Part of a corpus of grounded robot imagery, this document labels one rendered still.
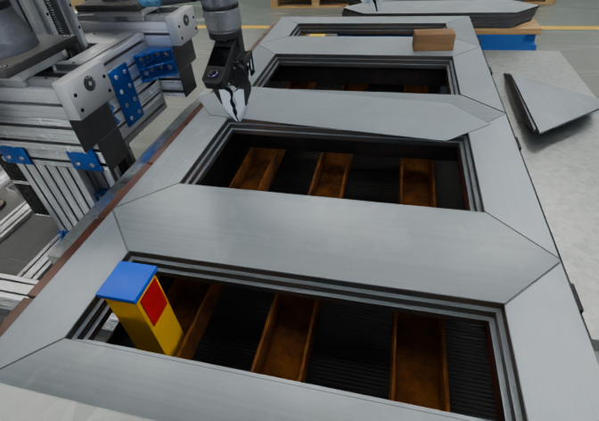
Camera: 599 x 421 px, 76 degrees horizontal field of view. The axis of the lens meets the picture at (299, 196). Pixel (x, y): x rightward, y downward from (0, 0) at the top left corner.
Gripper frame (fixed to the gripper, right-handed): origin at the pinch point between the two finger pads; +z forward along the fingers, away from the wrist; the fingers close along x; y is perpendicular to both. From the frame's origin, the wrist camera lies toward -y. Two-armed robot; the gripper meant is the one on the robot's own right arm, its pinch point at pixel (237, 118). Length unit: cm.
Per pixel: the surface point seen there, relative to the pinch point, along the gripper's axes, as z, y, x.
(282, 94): 0.7, 15.5, -7.2
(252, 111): 0.7, 4.7, -2.3
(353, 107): 0.8, 9.6, -27.1
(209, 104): 0.7, 7.3, 10.8
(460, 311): 3, -44, -48
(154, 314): 3, -52, -6
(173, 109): 85, 160, 126
